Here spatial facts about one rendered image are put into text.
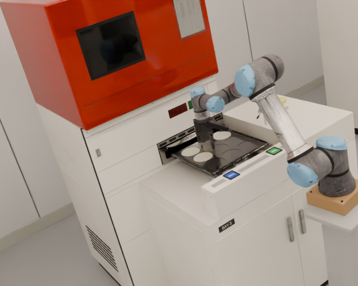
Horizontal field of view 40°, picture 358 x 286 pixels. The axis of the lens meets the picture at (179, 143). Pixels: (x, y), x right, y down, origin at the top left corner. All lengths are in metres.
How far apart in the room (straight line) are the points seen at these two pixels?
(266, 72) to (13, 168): 2.47
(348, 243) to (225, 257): 0.53
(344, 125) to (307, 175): 0.71
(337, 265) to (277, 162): 0.52
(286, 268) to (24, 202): 2.24
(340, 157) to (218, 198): 0.53
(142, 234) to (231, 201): 0.75
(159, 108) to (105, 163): 0.40
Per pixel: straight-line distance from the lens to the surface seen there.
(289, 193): 2.43
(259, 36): 4.96
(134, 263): 2.84
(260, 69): 1.98
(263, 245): 2.44
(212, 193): 2.12
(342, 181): 2.11
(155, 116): 2.59
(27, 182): 4.04
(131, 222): 2.71
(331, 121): 2.55
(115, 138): 2.51
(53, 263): 3.77
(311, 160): 1.97
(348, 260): 2.32
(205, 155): 2.56
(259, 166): 2.24
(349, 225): 2.07
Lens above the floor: 2.06
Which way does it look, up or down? 25 degrees down
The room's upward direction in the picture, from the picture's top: 14 degrees counter-clockwise
